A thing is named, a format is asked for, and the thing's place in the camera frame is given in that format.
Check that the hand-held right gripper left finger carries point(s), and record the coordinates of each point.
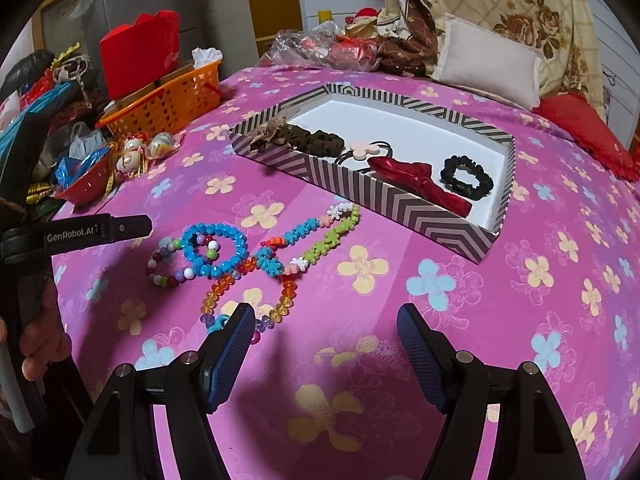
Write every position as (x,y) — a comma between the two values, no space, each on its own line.
(227,355)

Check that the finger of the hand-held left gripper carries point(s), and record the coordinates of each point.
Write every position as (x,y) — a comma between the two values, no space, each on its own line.
(132,226)

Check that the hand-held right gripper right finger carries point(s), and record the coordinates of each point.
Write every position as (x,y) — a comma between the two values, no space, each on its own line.
(422,360)

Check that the red bow hair clip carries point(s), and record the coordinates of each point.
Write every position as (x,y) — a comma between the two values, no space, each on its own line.
(415,180)

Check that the black scrunchie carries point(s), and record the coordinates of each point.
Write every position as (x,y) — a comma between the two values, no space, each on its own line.
(482,181)

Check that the brown scrunchie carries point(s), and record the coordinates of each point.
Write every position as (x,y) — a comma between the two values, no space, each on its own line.
(315,142)

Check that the striped cardboard box tray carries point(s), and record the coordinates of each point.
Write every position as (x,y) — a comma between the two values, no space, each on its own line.
(400,130)

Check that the person's left hand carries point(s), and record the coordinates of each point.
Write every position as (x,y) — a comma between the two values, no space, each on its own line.
(45,345)

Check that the red plastic bowl basket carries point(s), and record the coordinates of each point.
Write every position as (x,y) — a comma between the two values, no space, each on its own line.
(85,192)

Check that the yellow measuring tape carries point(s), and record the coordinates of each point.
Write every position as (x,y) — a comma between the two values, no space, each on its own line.
(108,182)

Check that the gold foil wrappers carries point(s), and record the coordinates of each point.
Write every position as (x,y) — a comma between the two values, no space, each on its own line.
(37,192)

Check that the wrapped white ball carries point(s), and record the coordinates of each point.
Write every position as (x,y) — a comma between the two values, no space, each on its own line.
(134,145)
(127,162)

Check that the blue plastic wrapper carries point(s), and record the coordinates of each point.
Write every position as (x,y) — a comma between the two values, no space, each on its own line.
(67,167)

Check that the wrapped printed ball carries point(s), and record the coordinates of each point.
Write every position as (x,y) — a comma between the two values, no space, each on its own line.
(162,142)

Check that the pink floral bed sheet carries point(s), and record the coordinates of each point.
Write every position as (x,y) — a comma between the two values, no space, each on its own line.
(500,310)

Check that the white plastic bag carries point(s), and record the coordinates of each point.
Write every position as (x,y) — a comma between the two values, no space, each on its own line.
(85,140)

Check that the orange plastic basket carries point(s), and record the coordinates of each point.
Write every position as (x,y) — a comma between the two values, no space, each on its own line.
(170,100)

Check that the red paper gift box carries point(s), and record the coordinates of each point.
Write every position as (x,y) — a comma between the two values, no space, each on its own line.
(135,55)

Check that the black bag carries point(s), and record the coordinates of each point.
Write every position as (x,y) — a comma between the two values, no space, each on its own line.
(30,67)

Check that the white tissue paper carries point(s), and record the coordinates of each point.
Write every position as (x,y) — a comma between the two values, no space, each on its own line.
(205,56)

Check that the clear plastic bag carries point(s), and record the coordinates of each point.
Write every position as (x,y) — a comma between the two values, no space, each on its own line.
(300,45)

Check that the yellow door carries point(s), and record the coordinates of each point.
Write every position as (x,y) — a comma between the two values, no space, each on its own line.
(272,0)

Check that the red cushion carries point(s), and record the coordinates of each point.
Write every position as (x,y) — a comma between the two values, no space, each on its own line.
(585,130)

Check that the yellow bottle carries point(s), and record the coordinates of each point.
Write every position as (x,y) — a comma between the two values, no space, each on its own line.
(325,16)

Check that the white pillow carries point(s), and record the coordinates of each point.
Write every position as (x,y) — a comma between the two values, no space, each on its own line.
(485,65)

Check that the red plush doll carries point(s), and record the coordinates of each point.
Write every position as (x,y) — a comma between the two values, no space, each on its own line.
(365,15)

